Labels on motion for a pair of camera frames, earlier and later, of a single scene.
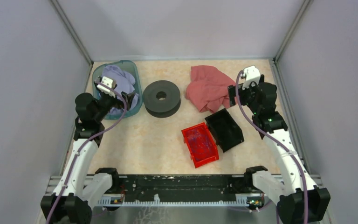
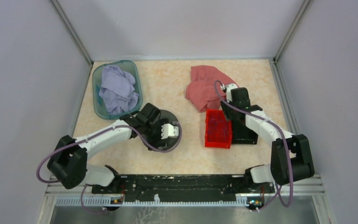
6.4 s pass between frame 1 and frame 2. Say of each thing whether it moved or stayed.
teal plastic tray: stayed
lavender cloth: stayed
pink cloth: stayed
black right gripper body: moved
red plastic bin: moved
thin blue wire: moved
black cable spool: moved
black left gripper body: moved
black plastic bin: moved
